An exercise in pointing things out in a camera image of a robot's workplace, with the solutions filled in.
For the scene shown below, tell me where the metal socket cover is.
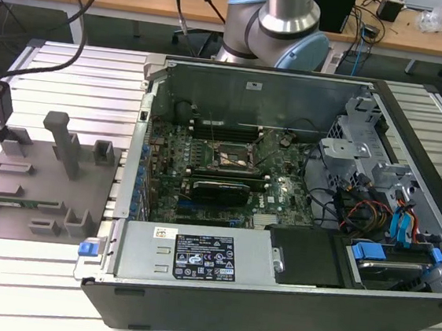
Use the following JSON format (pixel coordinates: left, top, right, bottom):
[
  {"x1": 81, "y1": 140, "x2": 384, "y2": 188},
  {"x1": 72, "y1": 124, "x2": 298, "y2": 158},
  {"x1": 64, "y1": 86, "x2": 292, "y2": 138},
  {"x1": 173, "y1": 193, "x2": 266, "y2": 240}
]
[{"x1": 247, "y1": 130, "x2": 282, "y2": 164}]

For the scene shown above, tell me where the CPU socket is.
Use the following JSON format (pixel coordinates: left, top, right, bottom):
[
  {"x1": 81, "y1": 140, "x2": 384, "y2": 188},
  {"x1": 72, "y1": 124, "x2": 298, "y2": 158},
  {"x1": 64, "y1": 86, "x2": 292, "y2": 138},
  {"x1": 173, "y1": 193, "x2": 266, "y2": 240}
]
[{"x1": 210, "y1": 139, "x2": 258, "y2": 176}]

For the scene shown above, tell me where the grey parts rack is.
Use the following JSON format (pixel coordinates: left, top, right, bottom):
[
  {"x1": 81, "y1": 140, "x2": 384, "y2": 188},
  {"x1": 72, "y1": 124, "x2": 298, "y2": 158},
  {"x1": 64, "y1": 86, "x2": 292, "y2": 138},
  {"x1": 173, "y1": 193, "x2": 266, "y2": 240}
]
[{"x1": 0, "y1": 105, "x2": 128, "y2": 252}]

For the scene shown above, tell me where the green RAM stick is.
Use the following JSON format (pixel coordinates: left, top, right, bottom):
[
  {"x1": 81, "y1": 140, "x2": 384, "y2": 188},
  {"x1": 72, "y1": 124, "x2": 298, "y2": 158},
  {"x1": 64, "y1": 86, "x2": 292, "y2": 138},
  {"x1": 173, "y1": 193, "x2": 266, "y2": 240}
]
[{"x1": 0, "y1": 197, "x2": 40, "y2": 210}]

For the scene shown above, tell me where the blue case latch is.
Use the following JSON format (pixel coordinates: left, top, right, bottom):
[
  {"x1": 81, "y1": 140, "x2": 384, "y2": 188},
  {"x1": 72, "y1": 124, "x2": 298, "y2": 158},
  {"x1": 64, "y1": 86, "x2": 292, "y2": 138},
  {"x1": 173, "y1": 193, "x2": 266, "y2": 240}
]
[{"x1": 76, "y1": 239, "x2": 101, "y2": 259}]

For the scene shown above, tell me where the black cylinder capacitor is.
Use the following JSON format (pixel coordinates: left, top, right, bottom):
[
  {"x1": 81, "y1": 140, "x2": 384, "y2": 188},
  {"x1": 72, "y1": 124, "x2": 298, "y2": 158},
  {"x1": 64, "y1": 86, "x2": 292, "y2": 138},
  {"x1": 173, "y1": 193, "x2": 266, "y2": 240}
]
[{"x1": 172, "y1": 100, "x2": 193, "y2": 127}]

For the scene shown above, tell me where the silver power supply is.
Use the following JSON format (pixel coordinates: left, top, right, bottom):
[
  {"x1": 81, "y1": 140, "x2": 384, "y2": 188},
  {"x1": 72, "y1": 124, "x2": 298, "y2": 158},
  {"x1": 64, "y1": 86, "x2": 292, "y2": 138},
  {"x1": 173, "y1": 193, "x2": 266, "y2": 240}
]
[{"x1": 108, "y1": 217, "x2": 278, "y2": 294}]

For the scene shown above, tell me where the black office chair base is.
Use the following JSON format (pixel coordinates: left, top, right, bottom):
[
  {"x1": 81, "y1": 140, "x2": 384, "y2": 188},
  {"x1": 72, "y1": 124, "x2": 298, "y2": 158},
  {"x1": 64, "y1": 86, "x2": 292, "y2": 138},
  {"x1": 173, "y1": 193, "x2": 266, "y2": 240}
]
[{"x1": 170, "y1": 25, "x2": 225, "y2": 62}]

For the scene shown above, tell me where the black expansion slot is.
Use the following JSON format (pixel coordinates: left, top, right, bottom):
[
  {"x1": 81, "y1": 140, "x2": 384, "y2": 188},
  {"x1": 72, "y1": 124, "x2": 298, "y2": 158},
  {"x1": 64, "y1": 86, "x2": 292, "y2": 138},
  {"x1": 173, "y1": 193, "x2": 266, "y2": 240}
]
[{"x1": 175, "y1": 204, "x2": 255, "y2": 223}]

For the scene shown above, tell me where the black RAM slot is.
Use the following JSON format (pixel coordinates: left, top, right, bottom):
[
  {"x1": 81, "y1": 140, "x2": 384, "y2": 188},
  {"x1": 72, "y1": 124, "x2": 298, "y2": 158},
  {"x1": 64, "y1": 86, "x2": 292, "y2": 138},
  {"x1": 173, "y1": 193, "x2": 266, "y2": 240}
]
[
  {"x1": 186, "y1": 164, "x2": 271, "y2": 183},
  {"x1": 190, "y1": 116, "x2": 260, "y2": 135},
  {"x1": 187, "y1": 169, "x2": 273, "y2": 192}
]

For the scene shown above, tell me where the black graphics card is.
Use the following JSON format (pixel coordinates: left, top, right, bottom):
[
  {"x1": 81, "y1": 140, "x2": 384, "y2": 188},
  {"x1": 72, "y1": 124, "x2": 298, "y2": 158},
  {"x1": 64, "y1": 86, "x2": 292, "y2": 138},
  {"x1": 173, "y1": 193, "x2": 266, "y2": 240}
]
[{"x1": 187, "y1": 176, "x2": 252, "y2": 209}]

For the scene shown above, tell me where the black power supply label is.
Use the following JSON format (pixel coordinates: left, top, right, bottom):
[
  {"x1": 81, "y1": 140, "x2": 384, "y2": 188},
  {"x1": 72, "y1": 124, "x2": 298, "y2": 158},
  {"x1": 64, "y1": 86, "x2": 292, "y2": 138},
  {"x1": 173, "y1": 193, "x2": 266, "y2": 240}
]
[{"x1": 171, "y1": 230, "x2": 240, "y2": 285}]

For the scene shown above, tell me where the silver chipset heatsink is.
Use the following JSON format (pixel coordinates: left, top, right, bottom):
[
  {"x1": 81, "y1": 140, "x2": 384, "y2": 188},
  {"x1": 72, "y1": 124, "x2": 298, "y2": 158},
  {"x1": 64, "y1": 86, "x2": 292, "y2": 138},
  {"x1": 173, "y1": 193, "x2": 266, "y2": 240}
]
[{"x1": 252, "y1": 211, "x2": 280, "y2": 231}]

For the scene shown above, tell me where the black open PC case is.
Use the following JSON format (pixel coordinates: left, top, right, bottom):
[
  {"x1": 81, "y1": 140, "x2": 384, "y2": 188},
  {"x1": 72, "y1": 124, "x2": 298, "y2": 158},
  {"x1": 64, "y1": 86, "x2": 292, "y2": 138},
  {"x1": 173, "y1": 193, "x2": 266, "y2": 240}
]
[{"x1": 68, "y1": 46, "x2": 442, "y2": 331}]

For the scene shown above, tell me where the green motherboard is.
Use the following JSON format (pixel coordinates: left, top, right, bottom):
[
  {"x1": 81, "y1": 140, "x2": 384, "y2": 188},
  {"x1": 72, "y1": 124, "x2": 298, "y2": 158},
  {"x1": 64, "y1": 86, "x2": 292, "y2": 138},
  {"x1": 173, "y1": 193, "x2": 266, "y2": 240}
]
[{"x1": 138, "y1": 116, "x2": 324, "y2": 239}]

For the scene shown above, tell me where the white power strip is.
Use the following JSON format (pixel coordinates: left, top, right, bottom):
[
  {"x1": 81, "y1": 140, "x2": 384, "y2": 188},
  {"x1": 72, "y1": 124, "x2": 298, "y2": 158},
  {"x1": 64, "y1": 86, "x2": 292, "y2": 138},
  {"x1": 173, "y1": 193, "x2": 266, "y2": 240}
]
[{"x1": 323, "y1": 50, "x2": 344, "y2": 75}]

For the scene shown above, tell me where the black plastic shroud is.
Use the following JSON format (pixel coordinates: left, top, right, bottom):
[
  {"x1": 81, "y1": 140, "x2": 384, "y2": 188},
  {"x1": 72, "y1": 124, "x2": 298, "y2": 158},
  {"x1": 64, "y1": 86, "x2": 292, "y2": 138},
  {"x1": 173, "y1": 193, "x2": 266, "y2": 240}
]
[{"x1": 260, "y1": 222, "x2": 361, "y2": 293}]

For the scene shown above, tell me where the silver metal drive cage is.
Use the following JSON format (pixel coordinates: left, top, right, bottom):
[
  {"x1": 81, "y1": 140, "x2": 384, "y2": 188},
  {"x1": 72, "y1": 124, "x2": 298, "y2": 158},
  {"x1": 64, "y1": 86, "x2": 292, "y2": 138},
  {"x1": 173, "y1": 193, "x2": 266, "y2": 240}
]
[{"x1": 303, "y1": 90, "x2": 442, "y2": 295}]

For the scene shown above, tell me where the black power adapter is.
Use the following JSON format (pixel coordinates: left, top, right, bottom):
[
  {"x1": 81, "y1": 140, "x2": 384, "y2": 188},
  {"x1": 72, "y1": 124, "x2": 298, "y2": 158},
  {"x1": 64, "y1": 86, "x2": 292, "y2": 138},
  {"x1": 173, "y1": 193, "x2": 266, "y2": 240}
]
[{"x1": 361, "y1": 24, "x2": 382, "y2": 43}]

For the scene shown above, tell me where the blue disk carrier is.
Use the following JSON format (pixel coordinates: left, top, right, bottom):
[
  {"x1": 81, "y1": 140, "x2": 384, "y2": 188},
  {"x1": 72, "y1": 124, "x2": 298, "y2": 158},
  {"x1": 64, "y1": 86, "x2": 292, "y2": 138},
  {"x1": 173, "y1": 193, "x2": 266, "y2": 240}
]
[{"x1": 344, "y1": 237, "x2": 442, "y2": 295}]

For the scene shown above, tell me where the small black box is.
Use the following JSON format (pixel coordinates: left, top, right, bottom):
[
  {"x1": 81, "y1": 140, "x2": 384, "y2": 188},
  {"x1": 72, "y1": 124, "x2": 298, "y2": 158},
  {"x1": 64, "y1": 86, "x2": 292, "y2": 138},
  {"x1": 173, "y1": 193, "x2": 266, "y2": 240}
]
[{"x1": 376, "y1": 0, "x2": 404, "y2": 23}]

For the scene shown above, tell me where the black hard disk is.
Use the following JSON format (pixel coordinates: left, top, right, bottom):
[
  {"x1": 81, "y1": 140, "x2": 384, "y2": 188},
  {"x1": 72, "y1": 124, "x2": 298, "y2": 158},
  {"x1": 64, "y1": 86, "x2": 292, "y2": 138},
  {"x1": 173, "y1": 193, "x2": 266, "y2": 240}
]
[{"x1": 355, "y1": 256, "x2": 425, "y2": 289}]

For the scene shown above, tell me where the grey laptop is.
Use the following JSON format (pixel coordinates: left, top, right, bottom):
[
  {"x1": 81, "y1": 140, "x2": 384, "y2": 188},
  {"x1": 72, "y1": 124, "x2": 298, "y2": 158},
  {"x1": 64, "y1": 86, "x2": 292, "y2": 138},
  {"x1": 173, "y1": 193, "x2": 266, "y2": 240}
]
[{"x1": 403, "y1": 0, "x2": 442, "y2": 10}]

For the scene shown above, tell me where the clear plastic bag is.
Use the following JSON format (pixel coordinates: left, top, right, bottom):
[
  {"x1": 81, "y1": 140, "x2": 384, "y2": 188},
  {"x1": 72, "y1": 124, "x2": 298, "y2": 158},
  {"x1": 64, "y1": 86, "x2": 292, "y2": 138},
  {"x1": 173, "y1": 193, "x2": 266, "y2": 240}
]
[{"x1": 414, "y1": 4, "x2": 442, "y2": 35}]

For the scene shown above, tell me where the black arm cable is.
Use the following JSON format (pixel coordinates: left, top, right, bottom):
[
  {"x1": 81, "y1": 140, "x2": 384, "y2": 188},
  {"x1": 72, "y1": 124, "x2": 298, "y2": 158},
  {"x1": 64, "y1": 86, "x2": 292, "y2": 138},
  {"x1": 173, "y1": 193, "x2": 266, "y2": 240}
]
[{"x1": 0, "y1": 0, "x2": 105, "y2": 96}]

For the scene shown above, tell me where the black wire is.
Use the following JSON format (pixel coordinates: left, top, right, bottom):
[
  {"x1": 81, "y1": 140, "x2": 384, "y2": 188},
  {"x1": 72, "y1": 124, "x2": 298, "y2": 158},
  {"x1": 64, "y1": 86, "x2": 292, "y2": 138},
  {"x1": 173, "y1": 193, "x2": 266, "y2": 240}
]
[{"x1": 304, "y1": 186, "x2": 342, "y2": 230}]

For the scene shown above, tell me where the blue cable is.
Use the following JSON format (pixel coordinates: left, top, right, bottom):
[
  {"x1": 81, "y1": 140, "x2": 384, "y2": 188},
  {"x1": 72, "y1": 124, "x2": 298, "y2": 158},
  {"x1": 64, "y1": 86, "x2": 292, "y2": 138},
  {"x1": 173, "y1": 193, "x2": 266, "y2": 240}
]
[{"x1": 351, "y1": 24, "x2": 370, "y2": 77}]

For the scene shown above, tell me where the red wire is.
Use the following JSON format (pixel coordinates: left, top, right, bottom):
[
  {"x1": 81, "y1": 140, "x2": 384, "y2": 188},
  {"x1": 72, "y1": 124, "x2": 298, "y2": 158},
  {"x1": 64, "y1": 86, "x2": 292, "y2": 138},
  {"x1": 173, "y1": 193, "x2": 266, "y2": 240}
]
[{"x1": 338, "y1": 197, "x2": 396, "y2": 238}]

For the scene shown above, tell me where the blue flat wire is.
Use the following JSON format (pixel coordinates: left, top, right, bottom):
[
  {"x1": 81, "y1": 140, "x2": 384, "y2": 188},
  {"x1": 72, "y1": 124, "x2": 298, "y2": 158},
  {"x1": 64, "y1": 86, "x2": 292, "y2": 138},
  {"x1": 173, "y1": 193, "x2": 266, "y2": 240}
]
[{"x1": 388, "y1": 203, "x2": 419, "y2": 250}]

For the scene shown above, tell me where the orange wire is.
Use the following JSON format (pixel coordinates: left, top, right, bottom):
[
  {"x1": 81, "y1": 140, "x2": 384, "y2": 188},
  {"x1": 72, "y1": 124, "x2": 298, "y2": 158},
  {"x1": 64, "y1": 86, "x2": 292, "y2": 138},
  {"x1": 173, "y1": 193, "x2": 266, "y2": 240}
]
[{"x1": 392, "y1": 196, "x2": 438, "y2": 246}]

